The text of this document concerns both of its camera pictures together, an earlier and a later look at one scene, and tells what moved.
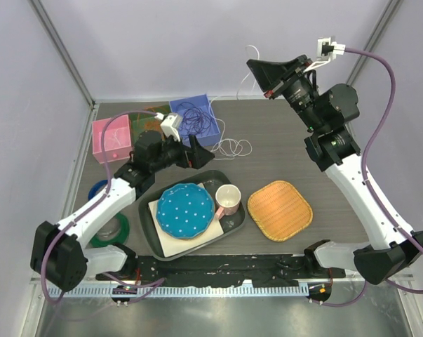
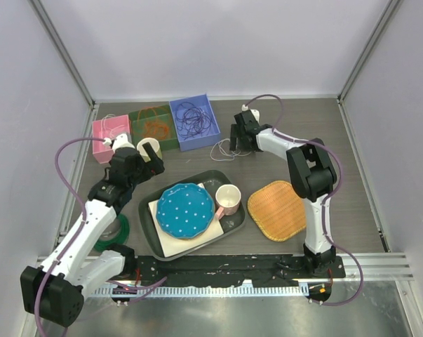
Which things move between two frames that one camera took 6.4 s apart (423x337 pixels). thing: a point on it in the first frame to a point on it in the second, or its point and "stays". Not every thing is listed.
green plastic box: x=142 y=121 stays
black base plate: x=219 y=270 stays
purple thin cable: x=193 y=120 stays
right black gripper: x=271 y=74 to x=235 y=133
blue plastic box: x=198 y=119 stays
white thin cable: x=234 y=149 to x=219 y=150
